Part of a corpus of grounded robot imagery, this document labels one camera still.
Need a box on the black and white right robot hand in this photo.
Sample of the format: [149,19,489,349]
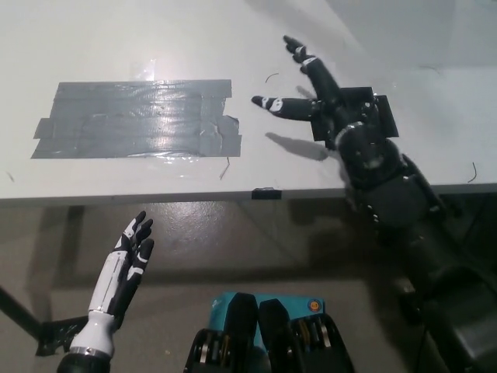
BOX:
[251,35,381,145]

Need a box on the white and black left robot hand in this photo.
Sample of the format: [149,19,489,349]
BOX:
[87,211,157,328]

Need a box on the black and teal robot torso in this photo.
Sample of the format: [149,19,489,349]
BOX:
[185,291,355,373]

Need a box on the black tape square marker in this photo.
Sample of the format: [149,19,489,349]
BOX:
[310,86,400,151]

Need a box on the black metal table leg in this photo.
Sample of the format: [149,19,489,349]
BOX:
[0,285,43,345]

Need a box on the grey duct tape patch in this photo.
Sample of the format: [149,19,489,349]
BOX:
[30,79,243,160]

